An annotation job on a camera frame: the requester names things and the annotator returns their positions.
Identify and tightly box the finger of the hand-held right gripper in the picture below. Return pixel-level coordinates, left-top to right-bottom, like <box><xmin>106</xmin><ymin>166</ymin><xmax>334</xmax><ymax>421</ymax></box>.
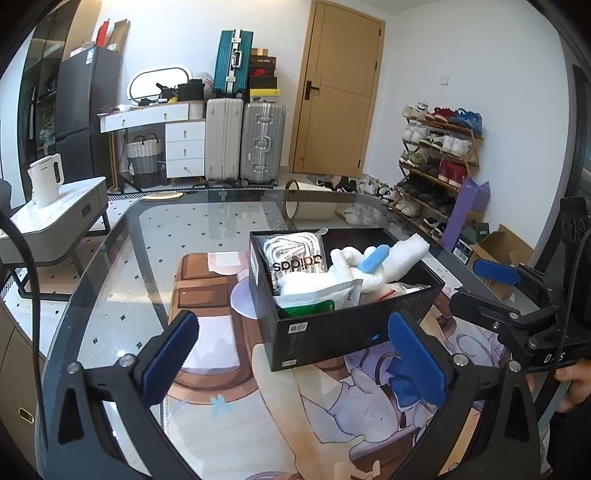
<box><xmin>473</xmin><ymin>259</ymin><xmax>555</xmax><ymax>298</ymax></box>
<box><xmin>449</xmin><ymin>288</ymin><xmax>561</xmax><ymax>335</ymax></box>

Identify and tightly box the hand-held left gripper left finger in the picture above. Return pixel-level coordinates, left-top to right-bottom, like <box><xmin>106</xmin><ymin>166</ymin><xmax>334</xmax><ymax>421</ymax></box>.
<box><xmin>46</xmin><ymin>310</ymin><xmax>200</xmax><ymax>480</ymax></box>

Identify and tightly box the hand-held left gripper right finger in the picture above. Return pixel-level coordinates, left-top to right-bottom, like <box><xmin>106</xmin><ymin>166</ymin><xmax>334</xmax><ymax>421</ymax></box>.
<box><xmin>387</xmin><ymin>311</ymin><xmax>548</xmax><ymax>480</ymax></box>

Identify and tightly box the white foam piece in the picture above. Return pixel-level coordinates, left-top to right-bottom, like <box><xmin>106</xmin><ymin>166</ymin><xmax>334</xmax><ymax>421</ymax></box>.
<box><xmin>385</xmin><ymin>233</ymin><xmax>430</xmax><ymax>284</ymax></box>

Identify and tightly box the black cardboard box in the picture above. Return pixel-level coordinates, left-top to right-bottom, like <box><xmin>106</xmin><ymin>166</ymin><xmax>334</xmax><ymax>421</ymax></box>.
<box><xmin>248</xmin><ymin>226</ymin><xmax>446</xmax><ymax>372</ymax></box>

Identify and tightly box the large green medicine packet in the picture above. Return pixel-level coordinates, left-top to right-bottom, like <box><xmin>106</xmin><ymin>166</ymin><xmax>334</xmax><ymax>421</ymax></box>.
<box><xmin>274</xmin><ymin>279</ymin><xmax>363</xmax><ymax>317</ymax></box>

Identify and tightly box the clear printed plastic bag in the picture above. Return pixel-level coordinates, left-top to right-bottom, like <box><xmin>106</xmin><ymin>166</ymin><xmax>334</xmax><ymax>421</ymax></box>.
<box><xmin>261</xmin><ymin>229</ymin><xmax>329</xmax><ymax>296</ymax></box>

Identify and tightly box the person's right hand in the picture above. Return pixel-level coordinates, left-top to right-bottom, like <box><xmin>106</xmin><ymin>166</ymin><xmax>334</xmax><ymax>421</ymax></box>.
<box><xmin>551</xmin><ymin>357</ymin><xmax>591</xmax><ymax>414</ymax></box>

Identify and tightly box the brown cardboard box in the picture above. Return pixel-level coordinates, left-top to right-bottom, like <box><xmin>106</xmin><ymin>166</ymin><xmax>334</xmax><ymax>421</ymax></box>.
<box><xmin>452</xmin><ymin>224</ymin><xmax>548</xmax><ymax>301</ymax></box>

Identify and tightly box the shoe rack with shoes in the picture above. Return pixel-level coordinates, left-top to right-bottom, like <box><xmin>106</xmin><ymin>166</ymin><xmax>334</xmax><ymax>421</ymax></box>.
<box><xmin>397</xmin><ymin>102</ymin><xmax>485</xmax><ymax>232</ymax></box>

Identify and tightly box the printed cartoon table mat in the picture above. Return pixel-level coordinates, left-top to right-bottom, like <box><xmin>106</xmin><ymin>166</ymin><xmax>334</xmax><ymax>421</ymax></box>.
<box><xmin>159</xmin><ymin>251</ymin><xmax>550</xmax><ymax>480</ymax></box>

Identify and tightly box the group of shoes on floor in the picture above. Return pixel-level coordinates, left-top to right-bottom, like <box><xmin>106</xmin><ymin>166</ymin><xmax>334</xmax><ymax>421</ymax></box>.
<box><xmin>332</xmin><ymin>174</ymin><xmax>398</xmax><ymax>224</ymax></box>

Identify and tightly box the white and grey side table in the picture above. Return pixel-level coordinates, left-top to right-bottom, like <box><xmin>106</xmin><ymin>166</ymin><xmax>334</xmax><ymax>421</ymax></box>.
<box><xmin>0</xmin><ymin>176</ymin><xmax>112</xmax><ymax>301</ymax></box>

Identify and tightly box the white trash bin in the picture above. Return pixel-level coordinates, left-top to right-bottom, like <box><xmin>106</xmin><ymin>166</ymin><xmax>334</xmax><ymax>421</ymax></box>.
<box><xmin>283</xmin><ymin>180</ymin><xmax>335</xmax><ymax>221</ymax></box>

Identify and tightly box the woven laundry basket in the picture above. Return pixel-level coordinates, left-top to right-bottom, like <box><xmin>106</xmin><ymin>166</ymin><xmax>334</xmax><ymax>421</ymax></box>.
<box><xmin>126</xmin><ymin>134</ymin><xmax>160</xmax><ymax>189</ymax></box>

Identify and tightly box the white dressing table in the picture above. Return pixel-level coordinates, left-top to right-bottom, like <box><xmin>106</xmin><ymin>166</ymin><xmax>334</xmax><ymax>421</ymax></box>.
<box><xmin>98</xmin><ymin>102</ymin><xmax>207</xmax><ymax>188</ymax></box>

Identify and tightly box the white electric kettle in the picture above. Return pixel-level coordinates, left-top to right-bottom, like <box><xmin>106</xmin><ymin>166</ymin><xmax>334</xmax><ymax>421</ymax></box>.
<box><xmin>27</xmin><ymin>154</ymin><xmax>65</xmax><ymax>209</ymax></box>

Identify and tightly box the white suitcase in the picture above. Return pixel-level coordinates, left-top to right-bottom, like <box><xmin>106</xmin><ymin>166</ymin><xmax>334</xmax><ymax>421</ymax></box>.
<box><xmin>204</xmin><ymin>98</ymin><xmax>245</xmax><ymax>182</ymax></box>

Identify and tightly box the silver suitcase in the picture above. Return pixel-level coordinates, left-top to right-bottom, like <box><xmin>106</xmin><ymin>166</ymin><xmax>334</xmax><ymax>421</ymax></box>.
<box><xmin>240</xmin><ymin>102</ymin><xmax>287</xmax><ymax>186</ymax></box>

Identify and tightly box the brown wooden door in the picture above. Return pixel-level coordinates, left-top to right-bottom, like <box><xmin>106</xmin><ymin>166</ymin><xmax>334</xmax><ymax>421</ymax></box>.
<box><xmin>288</xmin><ymin>0</ymin><xmax>386</xmax><ymax>178</ymax></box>

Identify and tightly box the black refrigerator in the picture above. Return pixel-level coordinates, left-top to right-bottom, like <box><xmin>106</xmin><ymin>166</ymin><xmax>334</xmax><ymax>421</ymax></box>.
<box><xmin>54</xmin><ymin>46</ymin><xmax>122</xmax><ymax>188</ymax></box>

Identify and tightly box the black bag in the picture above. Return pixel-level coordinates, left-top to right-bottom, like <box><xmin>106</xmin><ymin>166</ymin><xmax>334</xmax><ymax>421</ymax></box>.
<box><xmin>178</xmin><ymin>79</ymin><xmax>206</xmax><ymax>102</ymax></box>

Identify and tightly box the oval white mirror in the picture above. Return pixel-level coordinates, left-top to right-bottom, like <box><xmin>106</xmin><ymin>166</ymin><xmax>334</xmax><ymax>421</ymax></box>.
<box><xmin>128</xmin><ymin>66</ymin><xmax>192</xmax><ymax>104</ymax></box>

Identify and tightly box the stack of shoe boxes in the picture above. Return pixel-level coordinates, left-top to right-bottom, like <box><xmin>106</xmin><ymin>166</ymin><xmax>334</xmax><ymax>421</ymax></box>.
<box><xmin>248</xmin><ymin>47</ymin><xmax>281</xmax><ymax>103</ymax></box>

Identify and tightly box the teal suitcase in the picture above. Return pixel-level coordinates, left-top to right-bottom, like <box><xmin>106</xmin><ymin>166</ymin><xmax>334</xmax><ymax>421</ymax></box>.
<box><xmin>213</xmin><ymin>30</ymin><xmax>254</xmax><ymax>99</ymax></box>

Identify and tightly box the dark glass cabinet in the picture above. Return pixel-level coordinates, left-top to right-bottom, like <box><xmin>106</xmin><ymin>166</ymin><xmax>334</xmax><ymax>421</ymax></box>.
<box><xmin>18</xmin><ymin>0</ymin><xmax>84</xmax><ymax>153</ymax></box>

